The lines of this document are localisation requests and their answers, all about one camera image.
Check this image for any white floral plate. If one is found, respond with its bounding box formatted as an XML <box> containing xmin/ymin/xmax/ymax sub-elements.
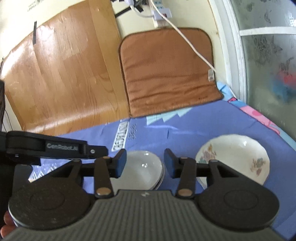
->
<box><xmin>196</xmin><ymin>177</ymin><xmax>210</xmax><ymax>189</ymax></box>
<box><xmin>195</xmin><ymin>134</ymin><xmax>270</xmax><ymax>186</ymax></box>

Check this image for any white plug adapter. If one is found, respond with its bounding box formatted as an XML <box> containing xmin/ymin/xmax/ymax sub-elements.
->
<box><xmin>153</xmin><ymin>9</ymin><xmax>173</xmax><ymax>21</ymax></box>

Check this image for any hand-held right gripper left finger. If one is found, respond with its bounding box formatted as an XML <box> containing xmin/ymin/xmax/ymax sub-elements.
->
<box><xmin>35</xmin><ymin>149</ymin><xmax>127</xmax><ymax>199</ymax></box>

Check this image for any person's left hand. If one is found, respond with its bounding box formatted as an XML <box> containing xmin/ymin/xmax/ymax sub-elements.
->
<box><xmin>0</xmin><ymin>212</ymin><xmax>18</xmax><ymax>238</ymax></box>

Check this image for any white power strip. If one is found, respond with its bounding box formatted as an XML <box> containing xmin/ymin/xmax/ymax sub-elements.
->
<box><xmin>148</xmin><ymin>0</ymin><xmax>173</xmax><ymax>28</ymax></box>

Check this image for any wood-grain board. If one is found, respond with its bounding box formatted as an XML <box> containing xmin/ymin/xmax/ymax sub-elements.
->
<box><xmin>0</xmin><ymin>0</ymin><xmax>130</xmax><ymax>137</ymax></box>

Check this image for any long white cable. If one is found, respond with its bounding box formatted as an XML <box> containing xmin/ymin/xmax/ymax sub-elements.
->
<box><xmin>150</xmin><ymin>0</ymin><xmax>216</xmax><ymax>82</ymax></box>

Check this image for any white-framed frosted window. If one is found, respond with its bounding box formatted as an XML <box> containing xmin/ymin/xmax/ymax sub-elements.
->
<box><xmin>208</xmin><ymin>0</ymin><xmax>296</xmax><ymax>145</ymax></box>

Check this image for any pink printed cloth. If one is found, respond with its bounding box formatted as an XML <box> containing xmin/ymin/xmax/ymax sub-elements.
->
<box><xmin>216</xmin><ymin>81</ymin><xmax>296</xmax><ymax>151</ymax></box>

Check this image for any blue printed tablecloth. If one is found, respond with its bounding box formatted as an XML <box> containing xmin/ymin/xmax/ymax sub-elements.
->
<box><xmin>28</xmin><ymin>100</ymin><xmax>296</xmax><ymax>241</ymax></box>

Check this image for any brown cushion pad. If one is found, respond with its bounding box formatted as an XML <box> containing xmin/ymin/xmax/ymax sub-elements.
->
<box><xmin>119</xmin><ymin>27</ymin><xmax>224</xmax><ymax>118</ymax></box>

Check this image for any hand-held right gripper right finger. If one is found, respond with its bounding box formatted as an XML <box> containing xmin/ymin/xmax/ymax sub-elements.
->
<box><xmin>164</xmin><ymin>149</ymin><xmax>255</xmax><ymax>199</ymax></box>

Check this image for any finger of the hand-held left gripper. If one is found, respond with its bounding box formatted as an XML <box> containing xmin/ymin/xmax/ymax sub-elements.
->
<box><xmin>88</xmin><ymin>145</ymin><xmax>109</xmax><ymax>160</ymax></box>

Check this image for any short white cable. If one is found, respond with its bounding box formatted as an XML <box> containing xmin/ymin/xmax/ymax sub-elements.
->
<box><xmin>128</xmin><ymin>3</ymin><xmax>155</xmax><ymax>18</ymax></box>

